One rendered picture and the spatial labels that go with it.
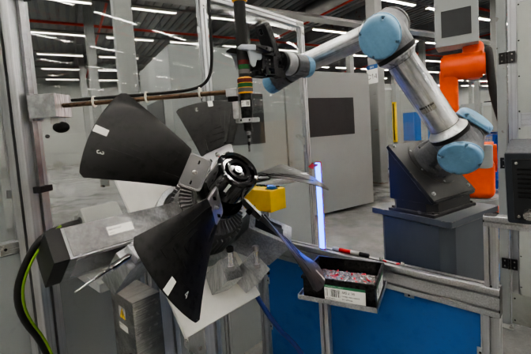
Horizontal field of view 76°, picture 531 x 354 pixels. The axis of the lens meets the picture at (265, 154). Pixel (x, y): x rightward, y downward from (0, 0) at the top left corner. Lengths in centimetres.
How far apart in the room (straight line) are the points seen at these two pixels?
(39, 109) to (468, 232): 142
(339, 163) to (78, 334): 420
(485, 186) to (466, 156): 344
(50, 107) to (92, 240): 51
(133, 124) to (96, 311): 94
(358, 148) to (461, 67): 179
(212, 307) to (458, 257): 79
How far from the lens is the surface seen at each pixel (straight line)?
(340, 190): 523
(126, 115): 89
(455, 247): 127
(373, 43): 103
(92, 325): 164
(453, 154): 111
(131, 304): 116
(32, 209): 129
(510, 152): 99
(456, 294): 117
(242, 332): 219
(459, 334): 125
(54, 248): 82
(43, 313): 138
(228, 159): 90
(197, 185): 91
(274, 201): 140
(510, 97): 250
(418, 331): 129
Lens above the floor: 132
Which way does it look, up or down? 4 degrees down
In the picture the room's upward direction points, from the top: 4 degrees counter-clockwise
